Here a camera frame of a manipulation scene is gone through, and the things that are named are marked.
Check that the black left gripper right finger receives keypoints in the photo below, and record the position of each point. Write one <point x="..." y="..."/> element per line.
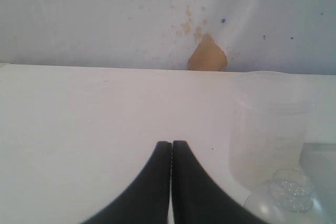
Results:
<point x="196" y="198"/>

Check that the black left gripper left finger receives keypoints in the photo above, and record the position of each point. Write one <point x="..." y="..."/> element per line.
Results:
<point x="146" y="199"/>

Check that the clear glass jar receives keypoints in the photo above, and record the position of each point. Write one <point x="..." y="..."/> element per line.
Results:
<point x="288" y="197"/>

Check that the frosted plastic container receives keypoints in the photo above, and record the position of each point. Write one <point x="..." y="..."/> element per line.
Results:
<point x="270" y="121"/>

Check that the white plastic tray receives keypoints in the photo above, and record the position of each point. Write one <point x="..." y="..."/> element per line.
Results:
<point x="318" y="162"/>

